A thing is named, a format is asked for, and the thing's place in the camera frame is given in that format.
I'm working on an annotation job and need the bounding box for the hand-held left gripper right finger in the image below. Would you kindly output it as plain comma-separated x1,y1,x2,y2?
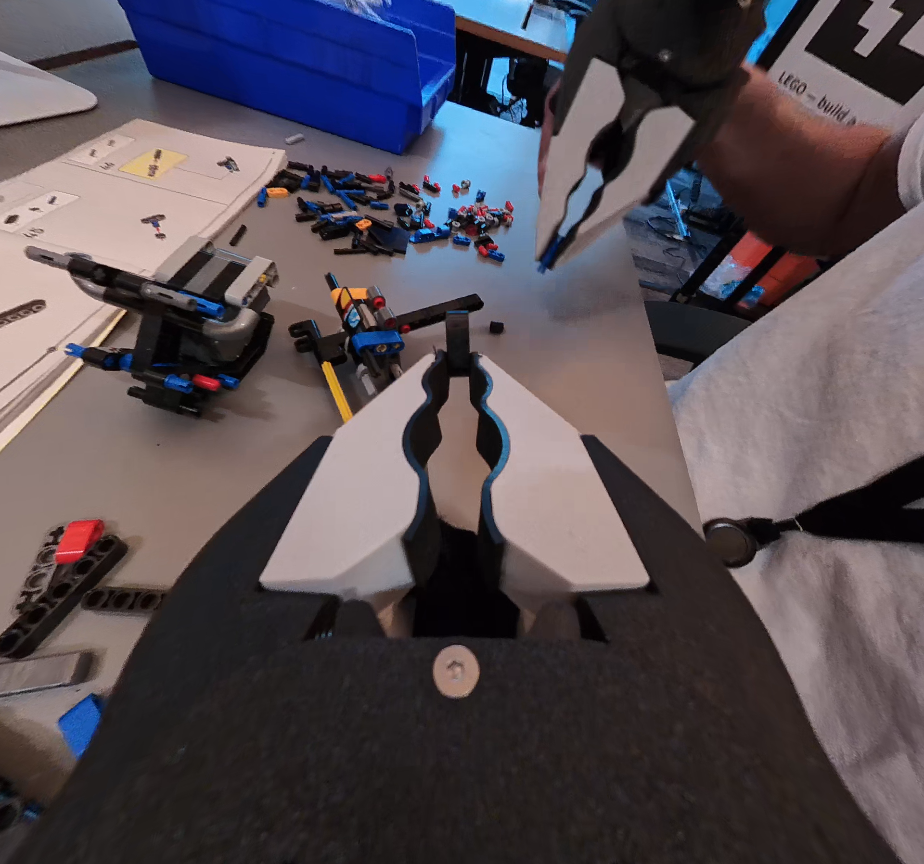
468,352,651,637

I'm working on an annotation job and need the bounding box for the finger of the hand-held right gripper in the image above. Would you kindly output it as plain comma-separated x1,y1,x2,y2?
558,108,699,267
534,56,627,264

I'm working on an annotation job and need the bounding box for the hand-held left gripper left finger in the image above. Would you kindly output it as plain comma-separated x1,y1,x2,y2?
258,352,453,637

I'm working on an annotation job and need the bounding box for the small black lego connector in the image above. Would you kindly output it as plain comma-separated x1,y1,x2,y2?
443,309,473,379

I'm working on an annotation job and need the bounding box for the person's right forearm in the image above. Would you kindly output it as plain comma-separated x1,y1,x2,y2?
693,66,912,259

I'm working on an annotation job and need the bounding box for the small lego beam assembly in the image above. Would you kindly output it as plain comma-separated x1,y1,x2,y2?
289,272,485,423

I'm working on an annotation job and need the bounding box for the pile of small lego parts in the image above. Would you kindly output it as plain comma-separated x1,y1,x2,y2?
257,160,517,264

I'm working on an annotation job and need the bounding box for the grey black lego chassis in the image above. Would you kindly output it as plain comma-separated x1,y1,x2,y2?
25,235,281,418

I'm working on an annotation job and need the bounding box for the small blue lego connector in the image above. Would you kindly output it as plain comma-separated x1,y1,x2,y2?
58,693,108,760

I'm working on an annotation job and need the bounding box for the grey lego beam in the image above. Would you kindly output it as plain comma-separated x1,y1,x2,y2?
0,651,95,698

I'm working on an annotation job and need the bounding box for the lego instruction booklet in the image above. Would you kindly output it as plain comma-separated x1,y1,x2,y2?
0,119,288,446

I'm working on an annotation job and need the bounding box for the person's right hand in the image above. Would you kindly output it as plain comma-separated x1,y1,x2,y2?
538,79,565,197

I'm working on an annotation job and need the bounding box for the background work table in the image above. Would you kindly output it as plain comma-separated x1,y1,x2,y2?
386,0,578,64

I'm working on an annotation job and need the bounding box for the black office chair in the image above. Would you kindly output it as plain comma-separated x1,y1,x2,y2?
642,299,753,383

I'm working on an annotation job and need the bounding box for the white sign with black marker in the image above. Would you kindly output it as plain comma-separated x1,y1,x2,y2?
758,0,924,129

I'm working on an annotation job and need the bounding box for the person's grey shirt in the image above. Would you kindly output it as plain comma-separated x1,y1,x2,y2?
666,117,924,864

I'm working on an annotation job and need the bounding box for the blue plastic bin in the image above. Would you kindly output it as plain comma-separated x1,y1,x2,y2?
94,0,457,155

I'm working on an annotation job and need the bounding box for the black beam with red connector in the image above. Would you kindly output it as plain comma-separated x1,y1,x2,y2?
0,518,129,659

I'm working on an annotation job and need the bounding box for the black strap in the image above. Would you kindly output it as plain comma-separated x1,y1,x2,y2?
702,474,924,569

